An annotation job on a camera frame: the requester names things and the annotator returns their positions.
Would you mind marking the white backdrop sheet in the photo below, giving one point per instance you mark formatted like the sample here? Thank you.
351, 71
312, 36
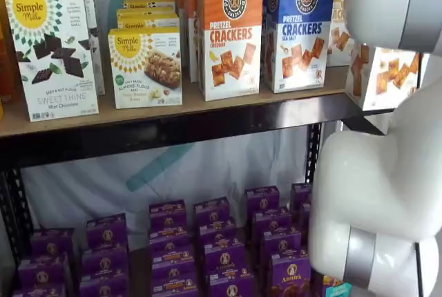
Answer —
86, 179

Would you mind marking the yellow white pretzel crackers box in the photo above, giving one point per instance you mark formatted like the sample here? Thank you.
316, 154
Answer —
380, 83
336, 34

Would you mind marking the Simple Mills sweet thins box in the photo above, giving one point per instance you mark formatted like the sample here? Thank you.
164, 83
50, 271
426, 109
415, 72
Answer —
96, 52
52, 69

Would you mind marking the Simple Mills almond bar box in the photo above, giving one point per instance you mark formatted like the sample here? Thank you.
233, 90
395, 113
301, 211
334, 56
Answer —
145, 69
152, 4
152, 20

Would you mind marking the purple Annie's snack box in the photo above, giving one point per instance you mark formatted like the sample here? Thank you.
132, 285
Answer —
172, 266
224, 259
169, 241
231, 286
212, 212
105, 231
217, 236
105, 262
176, 288
168, 215
38, 291
43, 273
52, 241
103, 288

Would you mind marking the purple Annie's chocolate bunny box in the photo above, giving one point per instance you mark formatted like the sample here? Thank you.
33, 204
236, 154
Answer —
290, 279
273, 222
281, 245
262, 202

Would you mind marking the purple Annie's box teal label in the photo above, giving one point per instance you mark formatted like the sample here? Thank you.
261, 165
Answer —
300, 197
305, 219
336, 290

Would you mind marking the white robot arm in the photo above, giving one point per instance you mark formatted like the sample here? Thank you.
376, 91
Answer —
362, 190

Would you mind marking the orange snack box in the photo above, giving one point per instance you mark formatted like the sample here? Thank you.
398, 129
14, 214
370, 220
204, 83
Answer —
7, 52

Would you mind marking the blue pretzel crackers box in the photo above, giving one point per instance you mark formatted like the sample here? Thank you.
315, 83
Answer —
300, 7

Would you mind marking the black metal shelf frame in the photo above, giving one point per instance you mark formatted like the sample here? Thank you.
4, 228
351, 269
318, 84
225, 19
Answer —
138, 141

